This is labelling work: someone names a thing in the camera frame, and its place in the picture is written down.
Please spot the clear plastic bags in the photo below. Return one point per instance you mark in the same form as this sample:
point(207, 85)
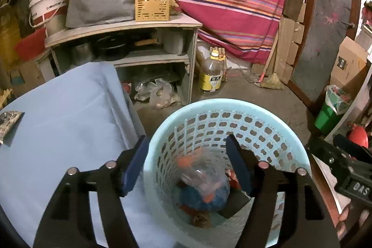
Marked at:
point(159, 94)

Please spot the yellow egg foam sheet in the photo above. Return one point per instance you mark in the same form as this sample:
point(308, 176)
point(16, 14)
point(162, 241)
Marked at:
point(5, 98)

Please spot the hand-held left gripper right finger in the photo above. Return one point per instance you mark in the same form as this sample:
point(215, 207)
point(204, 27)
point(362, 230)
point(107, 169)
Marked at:
point(238, 166)

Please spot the dark printed snack packet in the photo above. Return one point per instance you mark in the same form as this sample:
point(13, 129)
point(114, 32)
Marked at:
point(10, 126)

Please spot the blue tablecloth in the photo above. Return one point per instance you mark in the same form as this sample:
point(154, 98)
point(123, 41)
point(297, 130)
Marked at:
point(72, 134)

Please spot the red round object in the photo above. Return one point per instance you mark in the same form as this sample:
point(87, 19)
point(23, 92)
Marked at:
point(359, 136)

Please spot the blue plastic bag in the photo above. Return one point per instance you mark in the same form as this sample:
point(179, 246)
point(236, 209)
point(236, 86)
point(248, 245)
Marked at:
point(197, 203)

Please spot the straw broom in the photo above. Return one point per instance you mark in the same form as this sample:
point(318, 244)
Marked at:
point(271, 81)

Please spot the green bin with liner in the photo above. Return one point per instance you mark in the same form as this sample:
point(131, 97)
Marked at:
point(328, 117)

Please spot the low grey cabinet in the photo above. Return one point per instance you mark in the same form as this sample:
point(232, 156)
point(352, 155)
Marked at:
point(130, 27)

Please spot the red wrapper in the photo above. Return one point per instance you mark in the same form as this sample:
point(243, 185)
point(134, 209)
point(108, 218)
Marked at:
point(232, 178)

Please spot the plastic bottle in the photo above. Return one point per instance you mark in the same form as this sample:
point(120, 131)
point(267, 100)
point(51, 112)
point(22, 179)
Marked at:
point(200, 175)

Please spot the small steel pot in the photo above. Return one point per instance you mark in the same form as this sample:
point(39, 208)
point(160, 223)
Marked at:
point(81, 53)

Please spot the black pan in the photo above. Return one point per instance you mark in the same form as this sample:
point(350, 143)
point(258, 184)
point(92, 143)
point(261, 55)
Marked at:
point(112, 47)

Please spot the brown cardboard box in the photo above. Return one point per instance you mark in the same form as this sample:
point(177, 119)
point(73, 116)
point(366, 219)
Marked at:
point(27, 75)

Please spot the yellow label oil bottle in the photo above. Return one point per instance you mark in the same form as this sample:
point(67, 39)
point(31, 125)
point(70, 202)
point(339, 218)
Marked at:
point(210, 81)

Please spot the red plastic basin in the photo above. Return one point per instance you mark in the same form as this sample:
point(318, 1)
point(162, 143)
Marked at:
point(30, 44)

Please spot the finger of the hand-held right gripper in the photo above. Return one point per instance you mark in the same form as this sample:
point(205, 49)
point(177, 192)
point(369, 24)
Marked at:
point(325, 153)
point(344, 143)

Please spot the light blue plastic basket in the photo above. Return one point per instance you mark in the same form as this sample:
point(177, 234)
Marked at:
point(226, 104)

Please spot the stacked cardboard pieces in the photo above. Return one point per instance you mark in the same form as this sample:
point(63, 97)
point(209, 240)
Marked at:
point(290, 47)

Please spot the brown scrap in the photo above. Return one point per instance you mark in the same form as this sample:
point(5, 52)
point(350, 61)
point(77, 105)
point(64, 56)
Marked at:
point(200, 220)

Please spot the grey board wooden frame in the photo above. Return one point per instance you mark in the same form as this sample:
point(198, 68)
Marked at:
point(325, 33)

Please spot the yellow oil jug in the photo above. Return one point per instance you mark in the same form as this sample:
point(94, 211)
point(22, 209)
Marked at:
point(8, 36)

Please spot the yellow perforated utensil holder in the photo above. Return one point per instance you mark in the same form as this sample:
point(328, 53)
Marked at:
point(152, 8)

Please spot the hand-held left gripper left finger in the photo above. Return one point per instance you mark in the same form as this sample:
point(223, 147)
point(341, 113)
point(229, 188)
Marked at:
point(135, 166)

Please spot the person's right hand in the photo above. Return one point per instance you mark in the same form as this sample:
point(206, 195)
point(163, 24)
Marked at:
point(344, 220)

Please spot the white plastic bucket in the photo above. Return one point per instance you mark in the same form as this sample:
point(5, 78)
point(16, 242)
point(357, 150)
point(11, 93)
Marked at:
point(48, 6)

